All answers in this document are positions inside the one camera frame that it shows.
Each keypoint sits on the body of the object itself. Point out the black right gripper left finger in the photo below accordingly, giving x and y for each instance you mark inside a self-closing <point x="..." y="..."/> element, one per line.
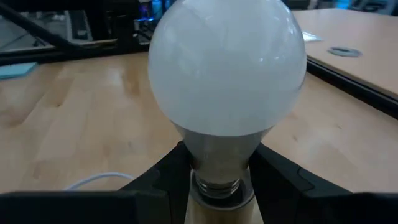
<point x="93" y="208"/>

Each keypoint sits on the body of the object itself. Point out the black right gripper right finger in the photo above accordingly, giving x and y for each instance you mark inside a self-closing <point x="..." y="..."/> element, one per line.
<point x="311" y="205"/>

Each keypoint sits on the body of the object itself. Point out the brass lamp base with socket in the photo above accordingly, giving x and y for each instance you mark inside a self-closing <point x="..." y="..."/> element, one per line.
<point x="217" y="214"/>

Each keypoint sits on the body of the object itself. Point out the white lightbulb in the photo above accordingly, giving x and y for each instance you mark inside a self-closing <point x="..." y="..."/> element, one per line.
<point x="227" y="68"/>

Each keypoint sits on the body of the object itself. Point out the blue sticky note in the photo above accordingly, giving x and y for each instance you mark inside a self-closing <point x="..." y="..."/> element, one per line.
<point x="15" y="70"/>

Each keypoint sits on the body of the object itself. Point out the beige wooden desk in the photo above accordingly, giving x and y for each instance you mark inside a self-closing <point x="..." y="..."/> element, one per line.
<point x="357" y="31"/>

